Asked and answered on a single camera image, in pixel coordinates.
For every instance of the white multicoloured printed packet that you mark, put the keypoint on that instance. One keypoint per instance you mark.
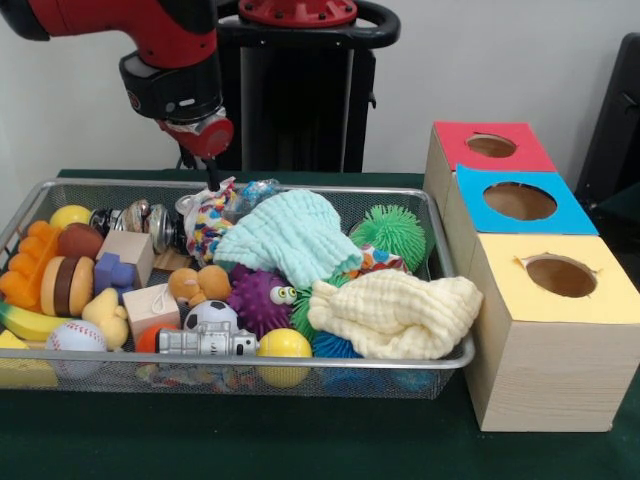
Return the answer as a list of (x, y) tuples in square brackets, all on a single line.
[(205, 225)]

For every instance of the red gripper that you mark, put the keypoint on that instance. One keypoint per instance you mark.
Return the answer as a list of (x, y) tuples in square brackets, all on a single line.
[(205, 135)]

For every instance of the mint green cloth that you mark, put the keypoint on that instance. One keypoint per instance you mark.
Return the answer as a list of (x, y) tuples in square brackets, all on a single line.
[(300, 240)]

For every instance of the small wooden block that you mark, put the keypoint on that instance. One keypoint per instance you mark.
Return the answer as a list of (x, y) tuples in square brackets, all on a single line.
[(150, 310)]

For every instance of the blue spiky ball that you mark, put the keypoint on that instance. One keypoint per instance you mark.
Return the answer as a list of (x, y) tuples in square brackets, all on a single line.
[(335, 345)]

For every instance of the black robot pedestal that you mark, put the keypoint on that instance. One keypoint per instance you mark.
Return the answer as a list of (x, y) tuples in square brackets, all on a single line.
[(310, 110)]

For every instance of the small red ball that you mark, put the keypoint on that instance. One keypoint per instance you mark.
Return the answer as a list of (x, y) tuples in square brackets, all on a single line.
[(148, 340)]

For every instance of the black chair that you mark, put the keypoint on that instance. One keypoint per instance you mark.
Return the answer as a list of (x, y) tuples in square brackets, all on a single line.
[(615, 130)]

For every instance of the silver robot toy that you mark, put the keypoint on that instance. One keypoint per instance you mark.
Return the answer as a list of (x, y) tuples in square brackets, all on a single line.
[(207, 342)]

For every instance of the yellow block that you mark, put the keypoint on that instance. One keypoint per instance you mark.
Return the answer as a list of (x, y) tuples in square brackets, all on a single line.
[(20, 372)]

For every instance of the small soccer ball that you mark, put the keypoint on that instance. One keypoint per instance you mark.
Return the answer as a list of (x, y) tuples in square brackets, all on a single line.
[(212, 314)]

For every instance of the clear bottle with blue label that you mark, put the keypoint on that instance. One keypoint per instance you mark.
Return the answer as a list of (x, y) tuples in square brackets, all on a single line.
[(252, 195)]

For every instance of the orange plush toy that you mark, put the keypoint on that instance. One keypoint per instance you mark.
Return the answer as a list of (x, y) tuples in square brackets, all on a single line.
[(200, 284)]

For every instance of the brown toy football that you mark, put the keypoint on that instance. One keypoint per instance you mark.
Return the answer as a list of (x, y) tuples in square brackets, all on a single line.
[(80, 242)]

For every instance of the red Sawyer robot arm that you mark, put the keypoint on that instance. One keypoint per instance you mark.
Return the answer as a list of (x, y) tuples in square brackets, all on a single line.
[(140, 50)]

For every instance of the tan wooden cube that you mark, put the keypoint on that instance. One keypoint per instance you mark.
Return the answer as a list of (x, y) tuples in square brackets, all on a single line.
[(128, 248)]

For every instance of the pale yellow cloth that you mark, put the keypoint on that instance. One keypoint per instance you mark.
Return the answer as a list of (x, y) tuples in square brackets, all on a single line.
[(400, 315)]

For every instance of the crushed silver can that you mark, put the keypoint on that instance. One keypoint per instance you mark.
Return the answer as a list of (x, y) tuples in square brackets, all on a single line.
[(125, 216)]

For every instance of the yellow toy banana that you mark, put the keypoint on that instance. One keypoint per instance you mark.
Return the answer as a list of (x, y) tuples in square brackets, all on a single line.
[(25, 322)]

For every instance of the small green spiky toy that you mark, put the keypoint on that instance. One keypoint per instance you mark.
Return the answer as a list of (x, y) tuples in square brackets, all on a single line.
[(300, 310)]

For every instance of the multicoloured toy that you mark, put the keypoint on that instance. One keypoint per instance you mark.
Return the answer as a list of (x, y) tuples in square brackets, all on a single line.
[(378, 262)]

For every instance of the white baseball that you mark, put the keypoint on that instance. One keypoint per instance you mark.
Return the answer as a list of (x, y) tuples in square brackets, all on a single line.
[(77, 337)]

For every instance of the purple block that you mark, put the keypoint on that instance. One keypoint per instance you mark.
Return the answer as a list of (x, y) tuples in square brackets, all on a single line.
[(115, 272)]

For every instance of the yellow duck toy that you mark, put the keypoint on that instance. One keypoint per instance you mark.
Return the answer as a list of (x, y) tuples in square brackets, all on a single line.
[(105, 315)]

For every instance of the toy hamburger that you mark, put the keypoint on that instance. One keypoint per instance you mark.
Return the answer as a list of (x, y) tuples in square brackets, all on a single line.
[(68, 286)]

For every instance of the small yellow ball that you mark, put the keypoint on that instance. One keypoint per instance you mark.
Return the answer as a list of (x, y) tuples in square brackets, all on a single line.
[(70, 216)]

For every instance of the clear mesh bin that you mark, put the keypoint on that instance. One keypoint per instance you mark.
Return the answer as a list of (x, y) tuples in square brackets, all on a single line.
[(440, 230)]

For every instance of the purple fuzzy toy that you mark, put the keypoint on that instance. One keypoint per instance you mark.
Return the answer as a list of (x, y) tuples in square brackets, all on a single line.
[(260, 300)]

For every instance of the wooden box with three holes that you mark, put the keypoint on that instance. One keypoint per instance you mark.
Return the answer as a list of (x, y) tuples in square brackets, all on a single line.
[(550, 370)]

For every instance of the green fuzzy toy with eyes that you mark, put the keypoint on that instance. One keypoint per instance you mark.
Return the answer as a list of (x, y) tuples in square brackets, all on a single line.
[(392, 235)]

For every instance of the orange spiky toy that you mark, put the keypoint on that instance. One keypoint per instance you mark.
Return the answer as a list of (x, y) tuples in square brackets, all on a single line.
[(22, 270)]

